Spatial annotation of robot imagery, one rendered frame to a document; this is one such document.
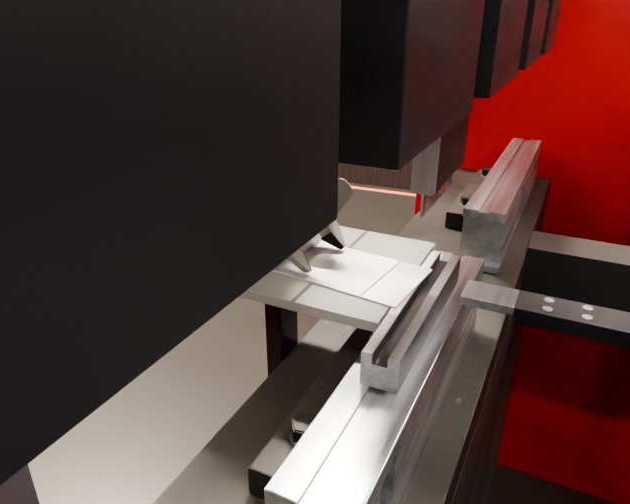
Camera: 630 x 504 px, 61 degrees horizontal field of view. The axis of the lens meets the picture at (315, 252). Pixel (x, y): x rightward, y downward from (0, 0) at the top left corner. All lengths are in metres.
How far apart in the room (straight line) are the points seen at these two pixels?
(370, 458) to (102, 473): 1.47
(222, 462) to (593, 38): 1.08
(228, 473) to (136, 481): 1.25
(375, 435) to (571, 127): 1.03
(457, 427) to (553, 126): 0.90
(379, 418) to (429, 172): 0.19
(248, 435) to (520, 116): 1.00
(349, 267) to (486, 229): 0.34
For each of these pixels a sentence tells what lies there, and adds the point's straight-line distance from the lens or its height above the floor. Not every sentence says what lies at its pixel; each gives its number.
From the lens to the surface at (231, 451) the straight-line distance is 0.51.
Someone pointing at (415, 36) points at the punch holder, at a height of 1.22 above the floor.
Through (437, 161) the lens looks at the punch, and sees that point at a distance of 0.42.
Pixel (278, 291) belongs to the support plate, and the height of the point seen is 1.00.
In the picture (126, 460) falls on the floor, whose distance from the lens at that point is 1.81.
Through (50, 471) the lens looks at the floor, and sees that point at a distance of 1.86.
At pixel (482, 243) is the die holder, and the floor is 0.91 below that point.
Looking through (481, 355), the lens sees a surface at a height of 0.88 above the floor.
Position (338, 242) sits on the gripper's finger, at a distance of 0.55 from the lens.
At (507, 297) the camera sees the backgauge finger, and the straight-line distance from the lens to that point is 0.50.
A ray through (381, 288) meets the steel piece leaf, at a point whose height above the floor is 1.00.
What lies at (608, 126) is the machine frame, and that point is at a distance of 1.32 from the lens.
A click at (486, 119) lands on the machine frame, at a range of 1.33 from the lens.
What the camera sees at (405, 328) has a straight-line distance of 0.46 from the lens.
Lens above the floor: 1.24
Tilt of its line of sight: 25 degrees down
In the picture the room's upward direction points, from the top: straight up
